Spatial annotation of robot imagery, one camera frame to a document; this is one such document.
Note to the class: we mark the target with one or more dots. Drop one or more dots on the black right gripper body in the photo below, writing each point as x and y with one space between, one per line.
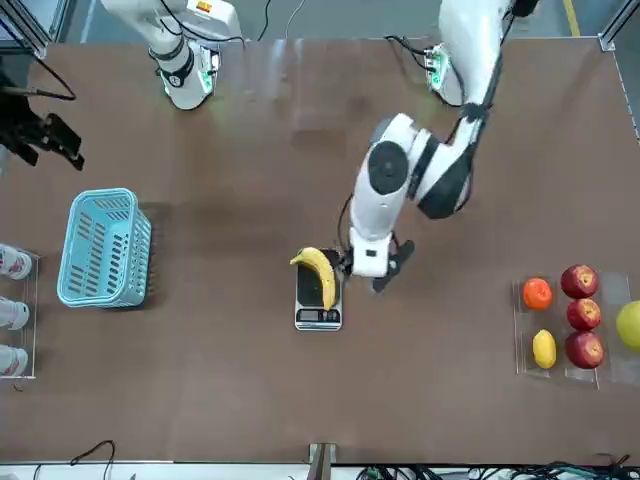
22 125

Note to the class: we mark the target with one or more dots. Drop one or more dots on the yellow banana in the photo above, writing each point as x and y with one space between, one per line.
325 275

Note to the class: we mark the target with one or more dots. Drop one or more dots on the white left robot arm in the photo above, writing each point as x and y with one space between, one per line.
380 210

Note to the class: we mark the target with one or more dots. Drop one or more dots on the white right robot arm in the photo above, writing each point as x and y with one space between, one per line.
185 75

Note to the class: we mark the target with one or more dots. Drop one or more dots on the silver digital kitchen scale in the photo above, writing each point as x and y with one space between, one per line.
312 295

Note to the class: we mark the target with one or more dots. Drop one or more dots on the light blue plastic basket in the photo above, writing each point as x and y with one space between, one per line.
105 250

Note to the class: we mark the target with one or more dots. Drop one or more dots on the white bottle red print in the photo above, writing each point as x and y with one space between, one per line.
12 313
11 361
14 262

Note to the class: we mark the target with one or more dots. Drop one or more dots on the orange fruit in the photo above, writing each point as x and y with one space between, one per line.
537 294

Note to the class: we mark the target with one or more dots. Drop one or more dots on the clear acrylic bottle shelf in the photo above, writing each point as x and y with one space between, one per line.
34 320

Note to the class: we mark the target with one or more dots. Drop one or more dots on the yellow lemon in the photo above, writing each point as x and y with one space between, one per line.
544 349

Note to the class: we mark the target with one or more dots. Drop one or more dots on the red apple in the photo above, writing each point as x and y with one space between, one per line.
584 315
584 350
580 281

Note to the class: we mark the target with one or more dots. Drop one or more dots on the clear acrylic stepped stand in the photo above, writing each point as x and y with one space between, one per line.
607 370

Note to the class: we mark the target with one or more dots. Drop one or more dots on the large green apple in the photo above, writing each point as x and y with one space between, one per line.
630 325

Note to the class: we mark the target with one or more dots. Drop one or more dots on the aluminium frame post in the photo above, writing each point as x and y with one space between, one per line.
322 462

